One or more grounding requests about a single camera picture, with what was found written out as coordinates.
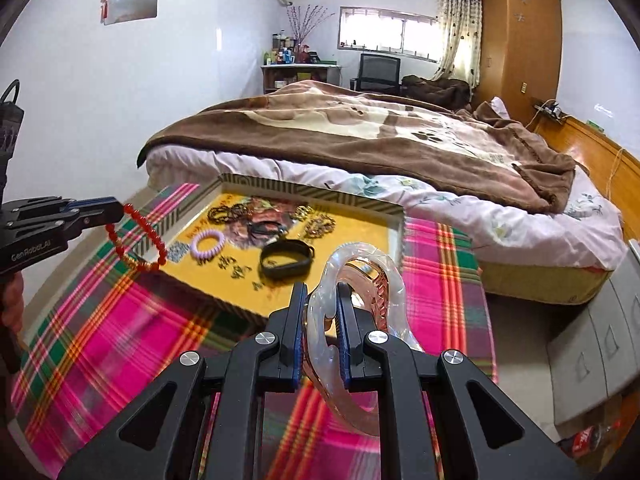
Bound red bead bracelet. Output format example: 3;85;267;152
104;203;168;273

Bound lilac spiral hair tie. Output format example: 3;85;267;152
190;230;223;260

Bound yellow mattress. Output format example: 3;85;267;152
477;255;618;306

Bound brown cloth pile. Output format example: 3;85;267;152
401;74;472;111

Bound pale floral bed sheet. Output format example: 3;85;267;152
145;145;626;271

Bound yellow cable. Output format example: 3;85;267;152
604;147;626;196

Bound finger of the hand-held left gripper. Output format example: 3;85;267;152
2;196;125;222
5;207;124;239

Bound black cable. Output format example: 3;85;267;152
0;79;23;108

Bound yellow tray with striped rim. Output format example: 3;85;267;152
134;173;405;331

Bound group of bottles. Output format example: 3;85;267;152
264;32;321;66

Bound dark bead bracelet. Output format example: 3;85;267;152
207;204;251;226

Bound wooden headboard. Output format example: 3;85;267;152
532;112;640;241

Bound cola bottle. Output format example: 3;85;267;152
557;417;626;458

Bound black office chair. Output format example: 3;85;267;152
350;52;402;96

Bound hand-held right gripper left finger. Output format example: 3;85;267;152
57;282;309;480

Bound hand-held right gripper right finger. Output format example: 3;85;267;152
336;281;583;480

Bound rhinestone beaded headband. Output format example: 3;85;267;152
292;205;337;241

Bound wooden wardrobe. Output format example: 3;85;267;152
470;0;563;126

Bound person's left hand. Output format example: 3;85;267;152
0;275;25;330

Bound brown printed blanket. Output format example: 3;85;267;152
137;80;576;213

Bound pink green plaid cloth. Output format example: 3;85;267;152
10;182;498;480

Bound window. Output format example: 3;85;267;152
338;6;443;63

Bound grey drawer cabinet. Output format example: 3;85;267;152
545;247;640;426

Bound power strip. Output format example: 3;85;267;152
532;100;566;121

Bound clear pink hair claw clip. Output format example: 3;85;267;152
302;242;426;436

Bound dried flower branches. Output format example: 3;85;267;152
286;4;335;43

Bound black wristband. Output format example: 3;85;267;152
258;240;316;281

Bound white desk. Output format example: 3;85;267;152
261;62;343;95

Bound patterned curtain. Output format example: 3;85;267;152
432;0;483;83

